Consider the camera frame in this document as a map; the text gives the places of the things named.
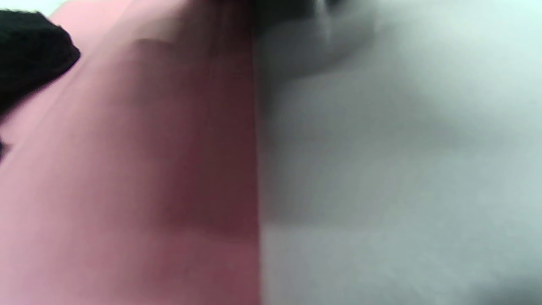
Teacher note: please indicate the pink cloth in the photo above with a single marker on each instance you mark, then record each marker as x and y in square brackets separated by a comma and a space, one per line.
[127, 169]

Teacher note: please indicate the person's left hand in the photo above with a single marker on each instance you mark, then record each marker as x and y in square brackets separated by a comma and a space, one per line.
[29, 51]

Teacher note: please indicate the person's right hand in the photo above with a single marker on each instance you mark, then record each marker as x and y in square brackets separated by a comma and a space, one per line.
[288, 7]

